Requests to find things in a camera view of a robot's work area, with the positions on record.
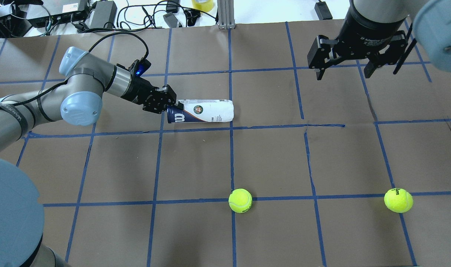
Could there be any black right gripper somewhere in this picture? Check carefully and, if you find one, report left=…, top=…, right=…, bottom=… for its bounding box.
left=307, top=0, right=408, bottom=80

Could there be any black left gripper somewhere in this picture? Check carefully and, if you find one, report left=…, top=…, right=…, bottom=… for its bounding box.
left=121, top=76, right=184, bottom=114

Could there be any white blue tennis ball can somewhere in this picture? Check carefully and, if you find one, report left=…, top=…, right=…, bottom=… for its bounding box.
left=167, top=99, right=234, bottom=123

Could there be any yellow tennis ball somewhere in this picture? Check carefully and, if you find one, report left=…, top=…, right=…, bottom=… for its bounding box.
left=228, top=189, right=253, bottom=213
left=384, top=188, right=414, bottom=213

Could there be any black small power adapter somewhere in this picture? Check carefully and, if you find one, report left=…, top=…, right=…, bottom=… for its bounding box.
left=314, top=0, right=333, bottom=20

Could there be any yellow tape roll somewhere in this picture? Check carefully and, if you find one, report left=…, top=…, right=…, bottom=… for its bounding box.
left=191, top=0, right=214, bottom=12

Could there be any black power adapter brick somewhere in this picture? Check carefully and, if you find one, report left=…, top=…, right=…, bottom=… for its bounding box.
left=89, top=0, right=117, bottom=29

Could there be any brown paper table cover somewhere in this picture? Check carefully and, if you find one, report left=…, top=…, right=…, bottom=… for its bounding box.
left=0, top=20, right=451, bottom=267

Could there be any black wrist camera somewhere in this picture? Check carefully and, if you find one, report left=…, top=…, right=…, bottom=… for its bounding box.
left=128, top=59, right=151, bottom=77

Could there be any aluminium frame post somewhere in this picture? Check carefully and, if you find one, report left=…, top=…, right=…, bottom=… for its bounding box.
left=217, top=0, right=236, bottom=29

